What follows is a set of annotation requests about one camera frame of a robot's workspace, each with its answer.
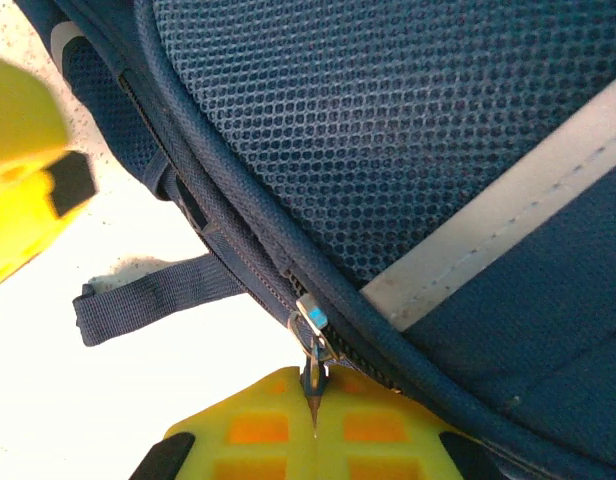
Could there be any navy blue backpack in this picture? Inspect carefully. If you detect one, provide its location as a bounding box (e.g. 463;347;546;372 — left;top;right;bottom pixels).
12;0;616;480

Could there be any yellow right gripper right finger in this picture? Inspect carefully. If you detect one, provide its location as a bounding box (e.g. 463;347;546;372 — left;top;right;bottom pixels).
315;367;504;480

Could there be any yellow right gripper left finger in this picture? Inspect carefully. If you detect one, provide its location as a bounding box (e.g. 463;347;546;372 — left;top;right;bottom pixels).
130;367;317;480

